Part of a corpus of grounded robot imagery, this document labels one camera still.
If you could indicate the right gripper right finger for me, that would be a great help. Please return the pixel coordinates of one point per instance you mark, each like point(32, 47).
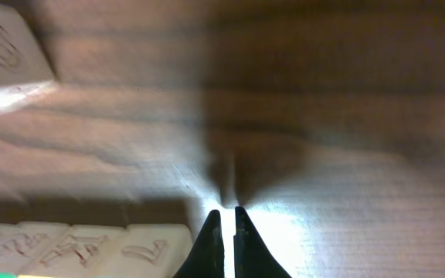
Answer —
point(252, 258)

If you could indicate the blue T block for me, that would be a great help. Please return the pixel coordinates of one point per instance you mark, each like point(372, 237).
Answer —
point(146, 251)

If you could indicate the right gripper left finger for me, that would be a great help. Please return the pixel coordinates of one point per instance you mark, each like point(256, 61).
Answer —
point(206, 258)

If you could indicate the green V block centre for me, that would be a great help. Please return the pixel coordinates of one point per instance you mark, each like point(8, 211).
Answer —
point(25, 74)

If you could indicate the green B block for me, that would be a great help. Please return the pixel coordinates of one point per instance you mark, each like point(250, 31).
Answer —
point(19, 249)

